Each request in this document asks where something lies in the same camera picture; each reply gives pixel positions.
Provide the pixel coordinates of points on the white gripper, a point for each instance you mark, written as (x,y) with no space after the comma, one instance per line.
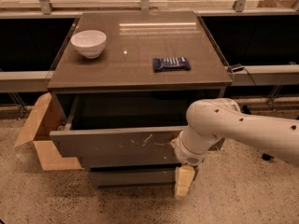
(186,155)

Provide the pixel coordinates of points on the grey top drawer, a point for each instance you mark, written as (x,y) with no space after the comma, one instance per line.
(113,129)

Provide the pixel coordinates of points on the grey drawer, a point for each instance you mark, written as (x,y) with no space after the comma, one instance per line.
(134,176)
(113,129)

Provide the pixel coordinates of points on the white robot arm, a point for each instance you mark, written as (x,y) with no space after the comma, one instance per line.
(211,120)

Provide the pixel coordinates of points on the grey lower drawer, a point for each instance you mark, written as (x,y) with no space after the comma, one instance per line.
(134,176)

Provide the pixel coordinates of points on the grey drawer cabinet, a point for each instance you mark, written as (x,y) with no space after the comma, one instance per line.
(134,39)

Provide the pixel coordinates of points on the blue snack packet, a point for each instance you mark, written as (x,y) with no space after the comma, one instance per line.
(170,64)

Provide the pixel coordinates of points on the small black device on ledge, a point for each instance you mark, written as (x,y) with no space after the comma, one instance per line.
(237,68)

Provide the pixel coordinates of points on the open cardboard box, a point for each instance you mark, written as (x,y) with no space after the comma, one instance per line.
(44,118)

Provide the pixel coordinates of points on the white ceramic bowl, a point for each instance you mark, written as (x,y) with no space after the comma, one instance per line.
(89,43)

